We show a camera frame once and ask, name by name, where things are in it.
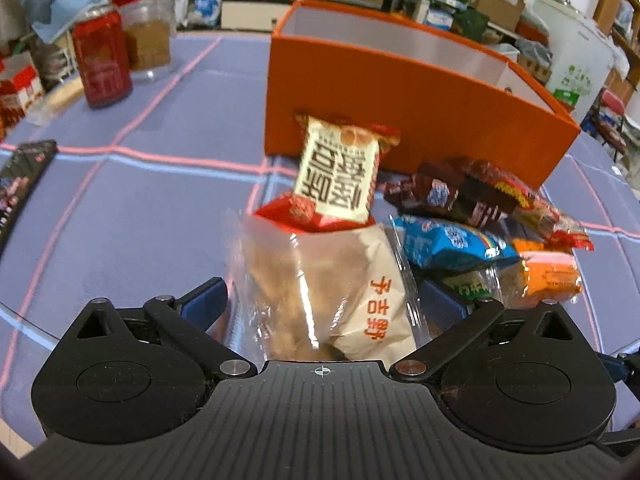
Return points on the orange cracker packet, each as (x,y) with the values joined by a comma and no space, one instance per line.
(550,272)

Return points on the blue snack packet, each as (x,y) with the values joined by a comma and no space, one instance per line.
(450,242)

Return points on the red drink can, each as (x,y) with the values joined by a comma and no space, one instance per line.
(102,57)

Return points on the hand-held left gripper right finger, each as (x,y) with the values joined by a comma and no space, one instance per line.
(447,305)

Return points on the clear bag brown pastry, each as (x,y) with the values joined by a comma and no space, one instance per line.
(330,285)

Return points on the black flat packet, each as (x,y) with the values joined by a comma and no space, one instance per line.
(22,185)

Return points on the orange cardboard box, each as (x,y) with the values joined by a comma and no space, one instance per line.
(400,105)

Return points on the white television stand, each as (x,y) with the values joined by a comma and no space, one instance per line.
(250,12)

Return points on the blue white pack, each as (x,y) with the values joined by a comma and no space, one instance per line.
(440,16)

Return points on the clear jar brown contents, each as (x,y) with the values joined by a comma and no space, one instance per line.
(147,40)

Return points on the open cardboard box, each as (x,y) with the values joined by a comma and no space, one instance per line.
(497,7)

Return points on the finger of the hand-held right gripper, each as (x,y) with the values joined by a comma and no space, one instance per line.
(625,440)
(622,369)

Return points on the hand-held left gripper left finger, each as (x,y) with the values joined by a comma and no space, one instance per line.
(206,300)

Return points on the green snack packet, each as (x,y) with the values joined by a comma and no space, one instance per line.
(470,285)

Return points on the red printed cartons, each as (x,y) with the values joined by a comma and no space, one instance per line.
(20,92)

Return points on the purple plaid tablecloth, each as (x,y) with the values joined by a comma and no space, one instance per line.
(150,210)

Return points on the white washing machine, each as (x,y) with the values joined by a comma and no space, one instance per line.
(575,55)

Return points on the red yellow snack packet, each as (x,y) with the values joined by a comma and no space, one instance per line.
(540,205)

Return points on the blue white bag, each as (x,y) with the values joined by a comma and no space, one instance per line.
(208,5)

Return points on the wooden shelf unit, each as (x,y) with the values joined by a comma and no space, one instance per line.
(622,5)

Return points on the dark brown chocolate packet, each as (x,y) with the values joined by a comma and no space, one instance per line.
(450,192)

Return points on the cream packet red ends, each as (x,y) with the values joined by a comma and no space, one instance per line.
(340,175)

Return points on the red chair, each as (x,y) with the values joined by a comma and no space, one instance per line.
(612,120)

